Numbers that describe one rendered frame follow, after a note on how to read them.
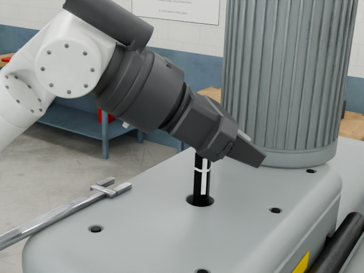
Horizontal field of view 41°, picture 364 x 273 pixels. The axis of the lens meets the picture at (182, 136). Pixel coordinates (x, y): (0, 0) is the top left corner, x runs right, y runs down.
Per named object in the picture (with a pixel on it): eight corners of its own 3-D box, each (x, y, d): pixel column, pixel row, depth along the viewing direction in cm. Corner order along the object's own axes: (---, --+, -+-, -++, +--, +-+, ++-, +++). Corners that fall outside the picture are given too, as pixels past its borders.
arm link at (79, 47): (115, 138, 53) (17, 88, 49) (116, 98, 63) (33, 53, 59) (173, 54, 49) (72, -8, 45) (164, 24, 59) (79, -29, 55)
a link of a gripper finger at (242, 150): (253, 170, 62) (213, 148, 59) (267, 149, 61) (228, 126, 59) (257, 175, 60) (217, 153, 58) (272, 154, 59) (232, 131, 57)
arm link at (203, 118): (183, 145, 68) (109, 104, 64) (222, 86, 66) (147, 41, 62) (206, 185, 57) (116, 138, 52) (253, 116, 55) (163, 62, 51)
